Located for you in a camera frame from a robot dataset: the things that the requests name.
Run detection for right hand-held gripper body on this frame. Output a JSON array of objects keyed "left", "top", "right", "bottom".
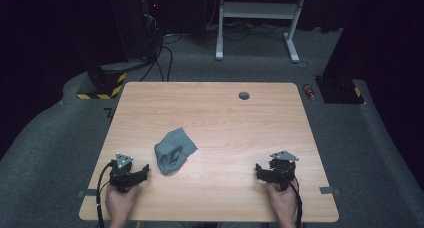
[{"left": 268, "top": 150, "right": 300, "bottom": 193}]

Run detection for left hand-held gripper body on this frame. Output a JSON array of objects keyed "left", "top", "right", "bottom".
[{"left": 109, "top": 152, "right": 137, "bottom": 193}]

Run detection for grey-blue textured cloth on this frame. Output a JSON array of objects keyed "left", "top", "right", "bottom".
[{"left": 153, "top": 127, "right": 199, "bottom": 177}]

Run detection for person's left hand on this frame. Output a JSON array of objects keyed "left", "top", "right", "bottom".
[{"left": 105, "top": 183, "right": 140, "bottom": 221}]

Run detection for person's right hand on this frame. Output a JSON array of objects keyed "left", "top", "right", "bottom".
[{"left": 266, "top": 179, "right": 299, "bottom": 222}]

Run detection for grey tape strip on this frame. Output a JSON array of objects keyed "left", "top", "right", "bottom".
[
  {"left": 76, "top": 188, "right": 100, "bottom": 199},
  {"left": 318, "top": 186, "right": 342, "bottom": 196}
]

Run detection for red can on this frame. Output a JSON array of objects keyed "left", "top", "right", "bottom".
[{"left": 302, "top": 83, "right": 317, "bottom": 101}]

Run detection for black yellow striped stand base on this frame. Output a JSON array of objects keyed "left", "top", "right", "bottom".
[{"left": 76, "top": 63, "right": 129, "bottom": 101}]

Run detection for black stand base yellow mark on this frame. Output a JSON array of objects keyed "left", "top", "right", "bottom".
[{"left": 314, "top": 74, "right": 366, "bottom": 105}]

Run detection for black equipment tower red light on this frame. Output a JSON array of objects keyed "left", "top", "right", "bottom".
[{"left": 139, "top": 0, "right": 164, "bottom": 61}]

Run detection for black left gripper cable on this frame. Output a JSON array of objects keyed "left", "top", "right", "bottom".
[{"left": 95, "top": 160, "right": 117, "bottom": 228}]

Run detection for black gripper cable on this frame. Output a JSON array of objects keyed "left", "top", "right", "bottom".
[
  {"left": 95, "top": 160, "right": 117, "bottom": 228},
  {"left": 282, "top": 172, "right": 304, "bottom": 228}
]

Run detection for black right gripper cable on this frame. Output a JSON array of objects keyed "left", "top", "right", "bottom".
[{"left": 282, "top": 172, "right": 304, "bottom": 228}]

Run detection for black floor cables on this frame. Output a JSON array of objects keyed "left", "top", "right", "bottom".
[{"left": 139, "top": 33, "right": 183, "bottom": 83}]

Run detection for tangled cables under white stand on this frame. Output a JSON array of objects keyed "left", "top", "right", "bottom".
[{"left": 205, "top": 19, "right": 289, "bottom": 42}]

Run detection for white metal stand frame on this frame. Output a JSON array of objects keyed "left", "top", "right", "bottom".
[{"left": 215, "top": 0, "right": 310, "bottom": 64}]

